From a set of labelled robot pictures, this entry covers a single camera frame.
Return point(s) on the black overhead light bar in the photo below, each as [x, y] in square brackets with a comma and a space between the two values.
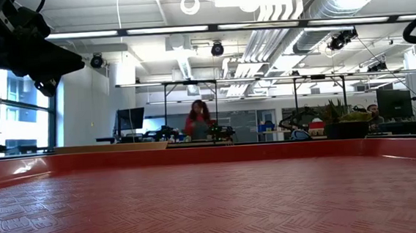
[213, 27]

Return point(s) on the white ceiling pipe bundle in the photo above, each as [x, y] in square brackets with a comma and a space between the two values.
[272, 38]

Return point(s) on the red plastic tray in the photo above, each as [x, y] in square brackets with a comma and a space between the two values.
[214, 204]

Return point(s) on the blue storage bin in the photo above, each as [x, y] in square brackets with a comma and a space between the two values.
[265, 127]

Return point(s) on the black metal gantry frame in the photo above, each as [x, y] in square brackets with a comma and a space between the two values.
[191, 82]
[318, 76]

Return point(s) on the succulent plant in dark pot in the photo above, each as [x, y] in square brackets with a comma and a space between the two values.
[346, 130]

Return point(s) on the black ceiling spotlight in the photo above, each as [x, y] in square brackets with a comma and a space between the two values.
[217, 49]
[340, 40]
[377, 66]
[96, 61]

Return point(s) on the black aluminium table frame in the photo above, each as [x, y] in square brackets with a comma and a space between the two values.
[407, 136]

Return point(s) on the silver ventilation duct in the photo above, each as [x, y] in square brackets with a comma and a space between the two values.
[332, 1]

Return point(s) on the black computer monitor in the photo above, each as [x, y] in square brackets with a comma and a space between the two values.
[394, 103]
[131, 118]

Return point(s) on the red white box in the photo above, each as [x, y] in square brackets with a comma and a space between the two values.
[316, 125]

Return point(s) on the blue white rounded object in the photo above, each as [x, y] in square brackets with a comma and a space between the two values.
[301, 135]

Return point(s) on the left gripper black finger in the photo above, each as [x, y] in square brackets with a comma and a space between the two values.
[57, 64]

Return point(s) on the person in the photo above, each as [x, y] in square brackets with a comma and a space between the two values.
[375, 114]
[197, 122]

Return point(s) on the black background robot arm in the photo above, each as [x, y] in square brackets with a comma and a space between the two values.
[220, 132]

